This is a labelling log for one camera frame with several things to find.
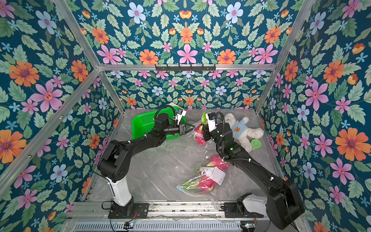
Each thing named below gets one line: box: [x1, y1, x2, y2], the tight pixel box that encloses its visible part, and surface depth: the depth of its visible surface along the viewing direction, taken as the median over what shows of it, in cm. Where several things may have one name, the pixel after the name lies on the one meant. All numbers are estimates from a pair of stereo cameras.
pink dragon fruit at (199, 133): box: [194, 111, 209, 146], surface depth 76 cm
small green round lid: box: [250, 138, 262, 149], surface depth 96 cm
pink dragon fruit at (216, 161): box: [206, 155, 231, 173], surface depth 82 cm
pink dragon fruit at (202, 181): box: [181, 172, 217, 192], surface depth 75 cm
